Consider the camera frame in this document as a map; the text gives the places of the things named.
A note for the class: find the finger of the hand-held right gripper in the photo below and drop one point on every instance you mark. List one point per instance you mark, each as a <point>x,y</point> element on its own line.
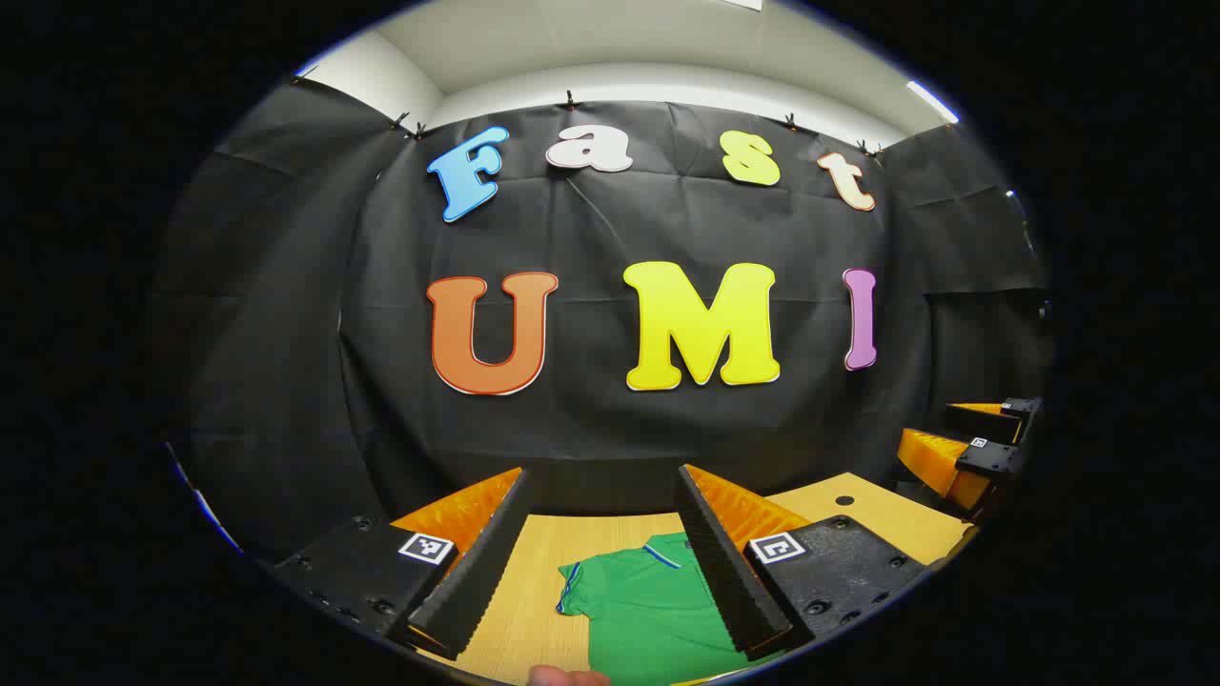
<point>982,424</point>
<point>939,457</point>

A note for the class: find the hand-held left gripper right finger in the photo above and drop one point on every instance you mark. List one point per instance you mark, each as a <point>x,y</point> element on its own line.
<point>729,581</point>

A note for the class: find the ceiling light strip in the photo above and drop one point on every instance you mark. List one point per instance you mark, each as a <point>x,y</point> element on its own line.
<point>932,102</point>

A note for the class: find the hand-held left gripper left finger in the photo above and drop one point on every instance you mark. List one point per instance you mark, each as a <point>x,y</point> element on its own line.
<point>481,572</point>

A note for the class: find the green T-shirt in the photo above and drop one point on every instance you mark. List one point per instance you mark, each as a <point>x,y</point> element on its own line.
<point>639,610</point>

